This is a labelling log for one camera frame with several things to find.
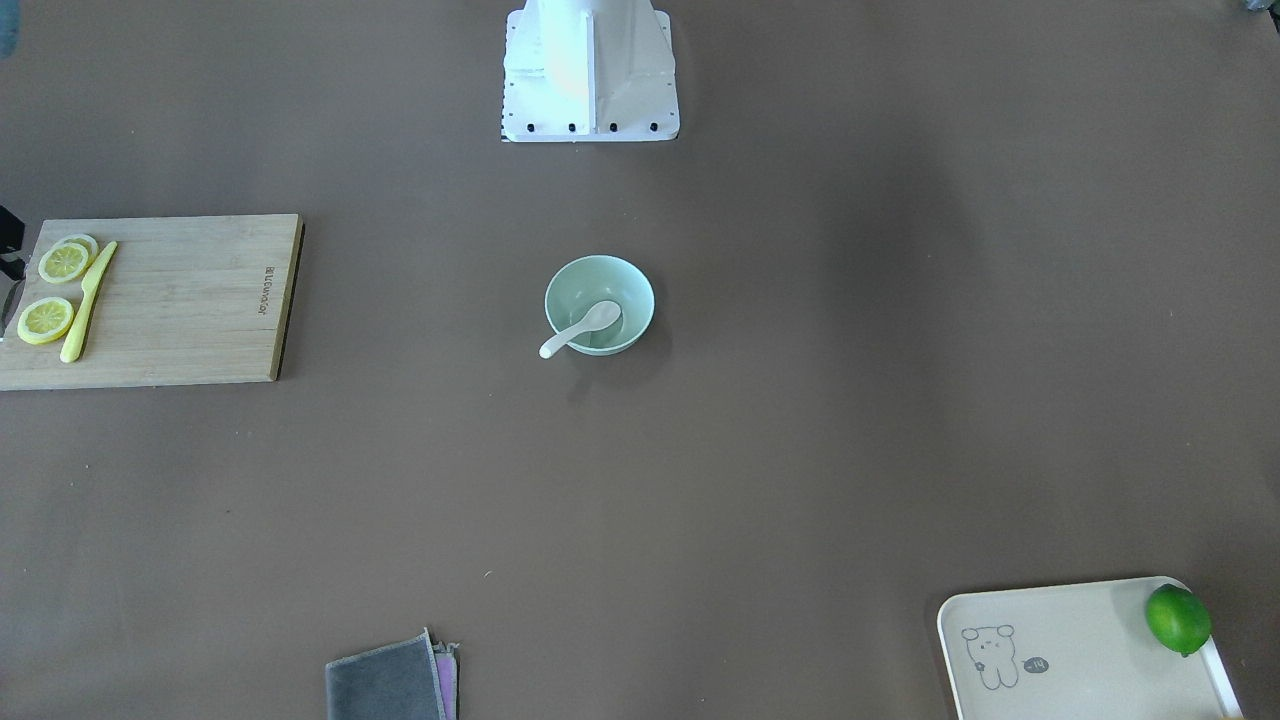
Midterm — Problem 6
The pale green bowl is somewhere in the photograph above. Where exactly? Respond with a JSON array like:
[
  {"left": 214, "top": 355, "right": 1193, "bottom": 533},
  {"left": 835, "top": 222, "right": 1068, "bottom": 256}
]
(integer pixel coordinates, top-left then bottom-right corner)
[{"left": 543, "top": 255, "right": 657, "bottom": 357}]

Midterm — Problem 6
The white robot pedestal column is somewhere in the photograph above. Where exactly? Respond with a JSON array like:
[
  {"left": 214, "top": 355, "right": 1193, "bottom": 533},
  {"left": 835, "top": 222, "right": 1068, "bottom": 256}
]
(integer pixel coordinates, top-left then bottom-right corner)
[{"left": 500, "top": 1, "right": 681, "bottom": 143}]

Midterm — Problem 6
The lemon slice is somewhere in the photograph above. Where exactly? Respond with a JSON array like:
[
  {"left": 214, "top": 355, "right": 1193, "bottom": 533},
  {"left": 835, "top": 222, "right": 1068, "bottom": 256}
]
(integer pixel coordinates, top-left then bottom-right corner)
[
  {"left": 37, "top": 234, "right": 99, "bottom": 284},
  {"left": 15, "top": 296, "right": 76, "bottom": 346}
]

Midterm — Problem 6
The upper lemon slice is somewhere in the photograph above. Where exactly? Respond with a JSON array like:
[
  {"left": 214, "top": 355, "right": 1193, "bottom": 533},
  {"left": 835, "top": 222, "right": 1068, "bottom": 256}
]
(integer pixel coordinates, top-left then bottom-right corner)
[{"left": 37, "top": 234, "right": 99, "bottom": 284}]

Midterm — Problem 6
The lower lemon slice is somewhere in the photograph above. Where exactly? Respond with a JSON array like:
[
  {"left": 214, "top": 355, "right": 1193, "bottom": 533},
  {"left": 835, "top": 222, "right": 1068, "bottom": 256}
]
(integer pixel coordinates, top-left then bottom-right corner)
[{"left": 15, "top": 296, "right": 76, "bottom": 346}]

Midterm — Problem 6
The cream tray with bear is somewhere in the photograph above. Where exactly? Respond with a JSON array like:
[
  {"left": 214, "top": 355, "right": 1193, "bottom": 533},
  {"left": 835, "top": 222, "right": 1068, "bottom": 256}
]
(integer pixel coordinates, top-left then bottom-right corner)
[{"left": 936, "top": 577, "right": 1244, "bottom": 719}]

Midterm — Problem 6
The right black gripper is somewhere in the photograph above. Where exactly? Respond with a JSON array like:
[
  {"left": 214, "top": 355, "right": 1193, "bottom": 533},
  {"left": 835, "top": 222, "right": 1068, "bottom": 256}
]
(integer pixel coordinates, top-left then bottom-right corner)
[{"left": 0, "top": 206, "right": 26, "bottom": 281}]

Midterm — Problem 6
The green lime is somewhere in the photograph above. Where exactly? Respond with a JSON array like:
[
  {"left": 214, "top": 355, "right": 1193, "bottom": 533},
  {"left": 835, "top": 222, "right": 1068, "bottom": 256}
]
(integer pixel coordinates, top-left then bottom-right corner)
[{"left": 1144, "top": 583, "right": 1213, "bottom": 657}]

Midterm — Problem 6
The white ceramic spoon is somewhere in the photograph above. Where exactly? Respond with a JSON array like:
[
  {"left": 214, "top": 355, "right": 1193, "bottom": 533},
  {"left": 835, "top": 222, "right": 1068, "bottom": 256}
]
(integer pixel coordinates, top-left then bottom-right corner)
[{"left": 538, "top": 300, "right": 622, "bottom": 359}]

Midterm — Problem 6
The yellow plastic knife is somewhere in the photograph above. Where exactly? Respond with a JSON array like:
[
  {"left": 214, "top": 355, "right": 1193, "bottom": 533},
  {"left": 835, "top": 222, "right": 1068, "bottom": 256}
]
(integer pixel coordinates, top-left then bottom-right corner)
[{"left": 60, "top": 241, "right": 119, "bottom": 364}]

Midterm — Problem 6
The grey folded cloth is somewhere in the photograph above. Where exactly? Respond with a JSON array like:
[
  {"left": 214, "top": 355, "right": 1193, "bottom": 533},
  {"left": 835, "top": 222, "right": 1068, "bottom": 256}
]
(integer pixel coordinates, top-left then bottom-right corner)
[{"left": 325, "top": 629, "right": 460, "bottom": 719}]

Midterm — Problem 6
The bamboo cutting board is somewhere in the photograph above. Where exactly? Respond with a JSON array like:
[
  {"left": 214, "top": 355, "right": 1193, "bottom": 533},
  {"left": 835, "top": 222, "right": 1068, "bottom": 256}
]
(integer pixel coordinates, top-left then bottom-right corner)
[{"left": 1, "top": 214, "right": 305, "bottom": 391}]

